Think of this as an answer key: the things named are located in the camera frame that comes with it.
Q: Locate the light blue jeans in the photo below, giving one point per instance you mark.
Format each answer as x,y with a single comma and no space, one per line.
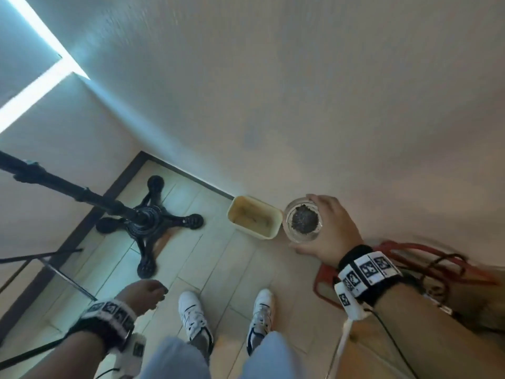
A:
173,363

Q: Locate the black cast iron table base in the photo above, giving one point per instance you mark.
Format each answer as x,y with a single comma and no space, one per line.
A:
146,228

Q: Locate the red metal stand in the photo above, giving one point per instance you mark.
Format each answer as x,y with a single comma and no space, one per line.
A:
320,284

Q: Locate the person's right forearm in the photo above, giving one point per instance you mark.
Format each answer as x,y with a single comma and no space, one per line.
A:
434,339

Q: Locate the left wristband with marker tiles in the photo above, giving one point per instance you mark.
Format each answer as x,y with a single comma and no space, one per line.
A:
110,309

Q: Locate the person's left forearm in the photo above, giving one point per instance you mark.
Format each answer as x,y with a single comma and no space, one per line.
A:
71,359

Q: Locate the white right sneaker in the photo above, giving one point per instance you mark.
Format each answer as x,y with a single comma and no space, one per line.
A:
262,311

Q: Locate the white sneaker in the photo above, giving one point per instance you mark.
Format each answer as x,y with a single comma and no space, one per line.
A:
262,311
191,311

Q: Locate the thin black tripod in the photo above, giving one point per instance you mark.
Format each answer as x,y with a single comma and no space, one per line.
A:
59,253

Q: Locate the cream plastic bin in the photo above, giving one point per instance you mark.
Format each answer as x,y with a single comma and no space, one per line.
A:
252,221

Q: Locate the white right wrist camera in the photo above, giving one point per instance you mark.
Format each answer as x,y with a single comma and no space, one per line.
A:
353,309

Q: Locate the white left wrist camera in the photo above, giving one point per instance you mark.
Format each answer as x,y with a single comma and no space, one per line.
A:
134,351

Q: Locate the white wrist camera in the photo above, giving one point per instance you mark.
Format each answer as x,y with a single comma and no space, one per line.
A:
134,351
353,309

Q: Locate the person's right hand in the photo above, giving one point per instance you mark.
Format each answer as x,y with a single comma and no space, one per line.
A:
335,232

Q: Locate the white left sneaker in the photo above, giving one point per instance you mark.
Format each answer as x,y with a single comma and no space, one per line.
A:
191,311

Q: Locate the person's left hand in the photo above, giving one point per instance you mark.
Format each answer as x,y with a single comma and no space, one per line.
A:
142,294

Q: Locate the right wristband with marker tiles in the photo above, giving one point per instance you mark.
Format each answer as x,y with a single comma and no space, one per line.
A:
367,268

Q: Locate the wristband with marker tiles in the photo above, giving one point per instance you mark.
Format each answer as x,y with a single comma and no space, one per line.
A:
110,309
367,268

